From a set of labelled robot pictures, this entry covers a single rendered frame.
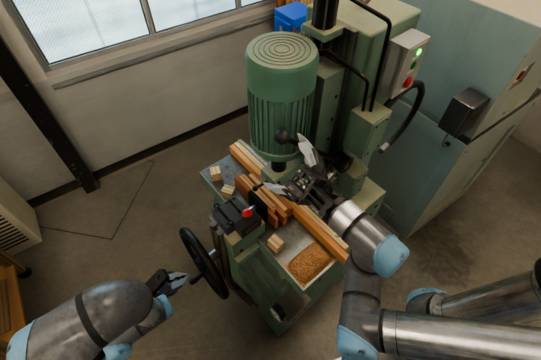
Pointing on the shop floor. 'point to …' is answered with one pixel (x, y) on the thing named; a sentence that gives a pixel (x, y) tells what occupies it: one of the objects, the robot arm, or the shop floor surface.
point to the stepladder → (290, 17)
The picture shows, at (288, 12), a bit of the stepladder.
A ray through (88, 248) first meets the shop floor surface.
